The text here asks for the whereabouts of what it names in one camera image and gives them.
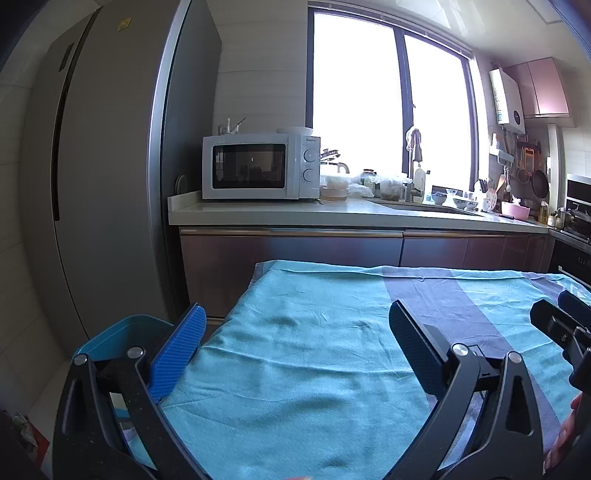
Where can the person's right hand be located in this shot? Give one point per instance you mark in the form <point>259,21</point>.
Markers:
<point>565,429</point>

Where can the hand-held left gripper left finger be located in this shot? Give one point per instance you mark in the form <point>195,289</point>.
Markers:
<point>180,350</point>

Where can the glass jar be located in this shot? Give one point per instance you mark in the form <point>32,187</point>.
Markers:
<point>368,182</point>

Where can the pink bowl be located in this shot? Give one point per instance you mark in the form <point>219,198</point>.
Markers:
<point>515,211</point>

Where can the kitchen sink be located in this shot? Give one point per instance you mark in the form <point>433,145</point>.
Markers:
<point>427,208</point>

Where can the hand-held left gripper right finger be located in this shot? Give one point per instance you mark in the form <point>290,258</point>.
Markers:
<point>415,350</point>

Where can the oil bottle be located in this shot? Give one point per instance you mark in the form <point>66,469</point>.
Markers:
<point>544,213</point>

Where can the clear food container stack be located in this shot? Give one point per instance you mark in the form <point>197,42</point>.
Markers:
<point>334,189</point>

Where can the white soap bottle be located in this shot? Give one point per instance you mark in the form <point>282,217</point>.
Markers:
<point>419,182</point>

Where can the kitchen counter with brown cabinets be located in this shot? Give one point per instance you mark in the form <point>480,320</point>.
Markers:
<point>300,251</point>

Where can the large kitchen window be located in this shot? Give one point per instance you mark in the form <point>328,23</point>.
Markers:
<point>360,92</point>

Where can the red printed bag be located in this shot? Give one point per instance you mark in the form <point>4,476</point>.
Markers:
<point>30,436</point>

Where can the black built-in oven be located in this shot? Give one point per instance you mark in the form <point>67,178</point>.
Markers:
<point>570,261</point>

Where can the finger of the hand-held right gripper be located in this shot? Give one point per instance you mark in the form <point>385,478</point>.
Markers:
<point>549,318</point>
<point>575,302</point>

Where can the white wall rack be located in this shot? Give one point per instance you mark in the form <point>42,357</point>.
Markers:
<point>502,155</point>

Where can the teal and purple tablecloth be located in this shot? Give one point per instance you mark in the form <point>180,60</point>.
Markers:
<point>295,350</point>

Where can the pink wall cabinet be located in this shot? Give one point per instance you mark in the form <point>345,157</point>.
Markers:
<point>538,87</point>

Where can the white wall water heater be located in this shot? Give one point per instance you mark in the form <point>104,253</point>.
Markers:
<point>507,97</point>

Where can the grey refrigerator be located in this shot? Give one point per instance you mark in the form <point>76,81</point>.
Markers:
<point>106,161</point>

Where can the clear bag with food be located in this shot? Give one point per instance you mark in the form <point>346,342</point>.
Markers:
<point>391,188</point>

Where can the steel kitchen faucet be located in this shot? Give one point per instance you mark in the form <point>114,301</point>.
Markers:
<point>414,147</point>

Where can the hanging frying pan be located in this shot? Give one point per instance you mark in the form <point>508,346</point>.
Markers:
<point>540,181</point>

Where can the blue plastic bin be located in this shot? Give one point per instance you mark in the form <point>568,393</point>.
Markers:
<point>120,332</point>

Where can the black steel kitchen appliance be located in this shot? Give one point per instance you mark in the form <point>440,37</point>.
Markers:
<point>579,198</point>

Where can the white microwave oven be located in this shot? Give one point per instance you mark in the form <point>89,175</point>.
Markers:
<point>254,168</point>

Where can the white utensil holder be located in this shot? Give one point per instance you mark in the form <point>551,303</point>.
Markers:
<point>486,199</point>

